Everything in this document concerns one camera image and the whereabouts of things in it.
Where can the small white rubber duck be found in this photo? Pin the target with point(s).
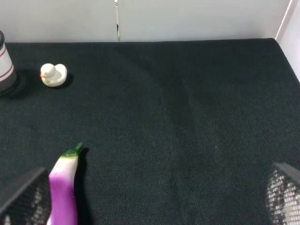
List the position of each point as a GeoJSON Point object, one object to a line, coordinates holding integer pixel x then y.
{"type": "Point", "coordinates": [53, 75]}

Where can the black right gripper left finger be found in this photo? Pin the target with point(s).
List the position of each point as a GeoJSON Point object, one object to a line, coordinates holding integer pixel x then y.
{"type": "Point", "coordinates": [27, 201]}

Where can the purple toy eggplant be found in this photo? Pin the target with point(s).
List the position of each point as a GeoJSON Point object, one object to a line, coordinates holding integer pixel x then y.
{"type": "Point", "coordinates": [62, 178]}

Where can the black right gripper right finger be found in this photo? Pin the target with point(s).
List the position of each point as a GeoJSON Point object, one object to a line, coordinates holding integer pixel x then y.
{"type": "Point", "coordinates": [283, 195]}

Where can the black mesh pen holder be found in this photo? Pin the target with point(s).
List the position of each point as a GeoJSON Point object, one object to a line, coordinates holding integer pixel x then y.
{"type": "Point", "coordinates": [8, 76]}

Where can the black table cloth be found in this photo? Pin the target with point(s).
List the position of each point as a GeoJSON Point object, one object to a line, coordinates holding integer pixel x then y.
{"type": "Point", "coordinates": [173, 133]}

